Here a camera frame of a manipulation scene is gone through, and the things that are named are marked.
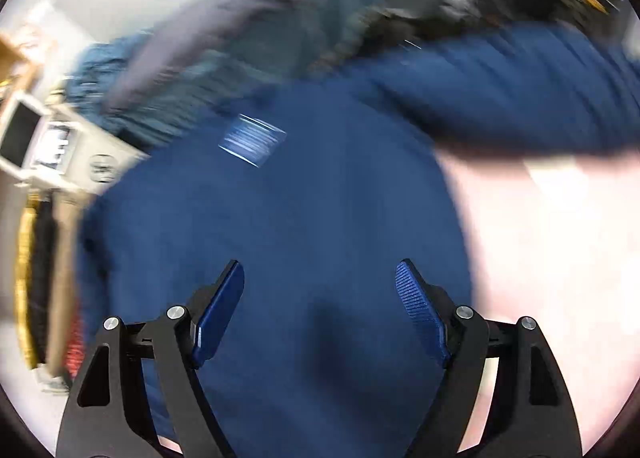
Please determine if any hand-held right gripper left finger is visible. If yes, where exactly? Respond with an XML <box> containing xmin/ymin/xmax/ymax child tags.
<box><xmin>56</xmin><ymin>259</ymin><xmax>246</xmax><ymax>458</ymax></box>

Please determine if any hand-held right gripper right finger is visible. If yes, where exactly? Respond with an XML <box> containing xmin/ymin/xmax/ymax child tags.
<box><xmin>395</xmin><ymin>259</ymin><xmax>583</xmax><ymax>458</ymax></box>

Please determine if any navy blue jacket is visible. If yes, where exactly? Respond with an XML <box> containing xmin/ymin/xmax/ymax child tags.
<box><xmin>75</xmin><ymin>20</ymin><xmax>640</xmax><ymax>454</ymax></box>

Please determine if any red patterned cloth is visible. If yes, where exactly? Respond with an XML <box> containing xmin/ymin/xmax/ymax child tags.
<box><xmin>65</xmin><ymin>318</ymin><xmax>86</xmax><ymax>379</ymax></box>

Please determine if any black garment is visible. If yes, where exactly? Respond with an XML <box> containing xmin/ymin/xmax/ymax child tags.
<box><xmin>32</xmin><ymin>203</ymin><xmax>56</xmax><ymax>364</ymax></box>

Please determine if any white machine with display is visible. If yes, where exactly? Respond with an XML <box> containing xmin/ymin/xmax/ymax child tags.
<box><xmin>30</xmin><ymin>105</ymin><xmax>151</xmax><ymax>196</ymax></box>

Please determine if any yellow cloth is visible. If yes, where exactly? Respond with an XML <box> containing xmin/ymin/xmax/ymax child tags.
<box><xmin>15</xmin><ymin>198</ymin><xmax>38</xmax><ymax>369</ymax></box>

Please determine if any white monitor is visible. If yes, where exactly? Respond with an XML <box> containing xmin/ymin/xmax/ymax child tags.
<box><xmin>0</xmin><ymin>92</ymin><xmax>51</xmax><ymax>173</ymax></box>

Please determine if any crumpled blue cloth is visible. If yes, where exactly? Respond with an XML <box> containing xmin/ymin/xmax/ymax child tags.
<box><xmin>65</xmin><ymin>32</ymin><xmax>151</xmax><ymax>108</ymax></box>

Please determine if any grey quilt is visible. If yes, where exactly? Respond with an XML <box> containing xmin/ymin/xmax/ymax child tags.
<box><xmin>102</xmin><ymin>0</ymin><xmax>321</xmax><ymax>113</ymax></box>

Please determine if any grey and teal covered bed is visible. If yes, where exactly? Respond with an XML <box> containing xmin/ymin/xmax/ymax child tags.
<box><xmin>107</xmin><ymin>0</ymin><xmax>386</xmax><ymax>149</ymax></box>

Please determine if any wooden shelf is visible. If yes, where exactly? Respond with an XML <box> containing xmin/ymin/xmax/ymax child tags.
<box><xmin>0</xmin><ymin>32</ymin><xmax>41</xmax><ymax>103</ymax></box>

